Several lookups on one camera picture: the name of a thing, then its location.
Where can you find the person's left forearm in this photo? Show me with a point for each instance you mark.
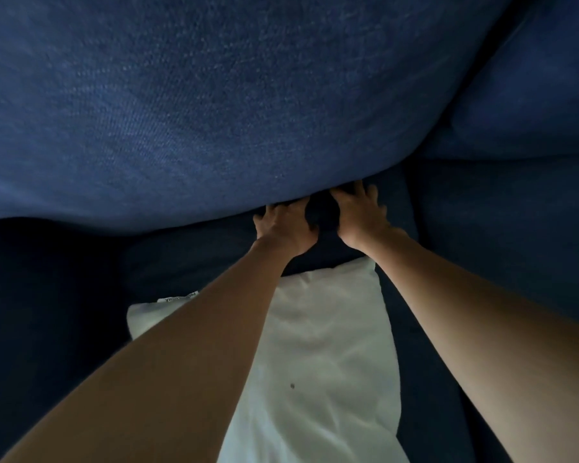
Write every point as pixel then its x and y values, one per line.
pixel 173 366

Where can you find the person's left hand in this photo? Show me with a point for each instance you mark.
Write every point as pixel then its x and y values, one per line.
pixel 284 229

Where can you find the person's right hand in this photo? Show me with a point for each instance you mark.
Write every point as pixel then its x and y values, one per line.
pixel 362 221

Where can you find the person's left little finger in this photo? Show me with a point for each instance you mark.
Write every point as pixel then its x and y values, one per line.
pixel 260 219

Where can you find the large blue sofa cushion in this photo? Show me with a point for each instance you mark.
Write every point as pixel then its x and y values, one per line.
pixel 198 106

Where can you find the person's right thumb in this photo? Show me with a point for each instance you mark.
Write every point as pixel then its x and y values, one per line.
pixel 338 197

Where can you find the dark blue sofa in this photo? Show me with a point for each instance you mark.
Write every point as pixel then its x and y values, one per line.
pixel 506 226

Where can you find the person's left thumb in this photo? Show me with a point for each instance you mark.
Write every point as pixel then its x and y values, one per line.
pixel 311 229

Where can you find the person's right middle finger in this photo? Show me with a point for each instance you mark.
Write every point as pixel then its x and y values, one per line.
pixel 371 192

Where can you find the person's right forearm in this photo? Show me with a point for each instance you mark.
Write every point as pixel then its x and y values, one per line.
pixel 487 342

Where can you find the blue sofa back cushion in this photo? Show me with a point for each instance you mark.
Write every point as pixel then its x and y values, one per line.
pixel 526 86

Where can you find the white pillow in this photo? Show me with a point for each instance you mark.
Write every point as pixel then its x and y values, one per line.
pixel 318 371

